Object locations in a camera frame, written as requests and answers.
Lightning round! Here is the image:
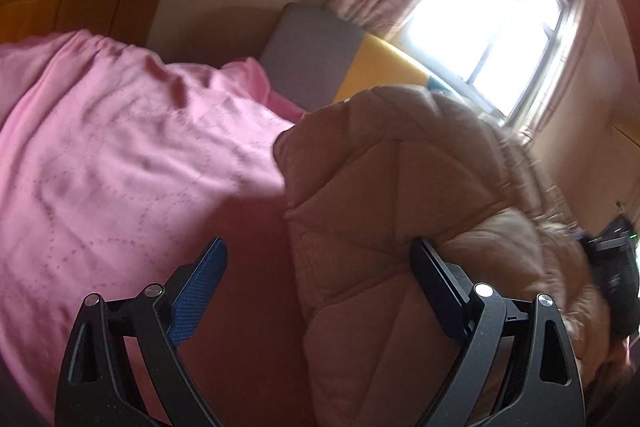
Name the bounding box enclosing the beige quilted down jacket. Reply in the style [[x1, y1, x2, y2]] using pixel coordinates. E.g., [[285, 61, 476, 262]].
[[273, 87, 632, 426]]

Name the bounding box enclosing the pink bed cover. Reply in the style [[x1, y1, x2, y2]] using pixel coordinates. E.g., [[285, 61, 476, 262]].
[[1, 31, 314, 426]]

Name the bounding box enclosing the right pink patterned curtain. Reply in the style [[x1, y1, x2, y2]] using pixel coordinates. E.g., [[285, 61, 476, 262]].
[[514, 0, 600, 143]]

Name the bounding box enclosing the grey yellow blue headboard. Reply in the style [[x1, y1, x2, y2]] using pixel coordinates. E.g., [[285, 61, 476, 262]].
[[259, 3, 454, 112]]

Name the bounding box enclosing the window with white frame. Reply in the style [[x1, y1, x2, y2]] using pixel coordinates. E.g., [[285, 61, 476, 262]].
[[393, 0, 573, 131]]

